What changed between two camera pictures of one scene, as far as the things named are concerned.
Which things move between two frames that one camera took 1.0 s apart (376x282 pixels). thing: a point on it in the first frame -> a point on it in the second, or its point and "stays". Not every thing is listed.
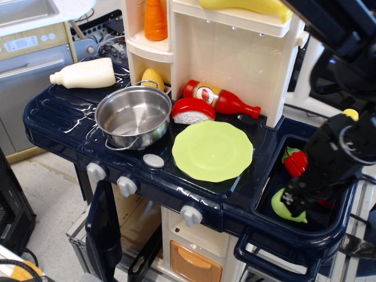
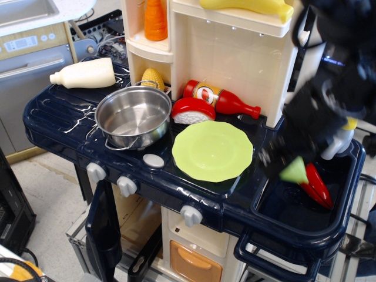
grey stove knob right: (192, 215) stays
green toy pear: (279, 209) -> (295, 171)
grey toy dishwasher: (27, 59) stays
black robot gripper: (336, 155) -> (314, 113)
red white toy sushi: (187, 111) stays
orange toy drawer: (192, 265) stays
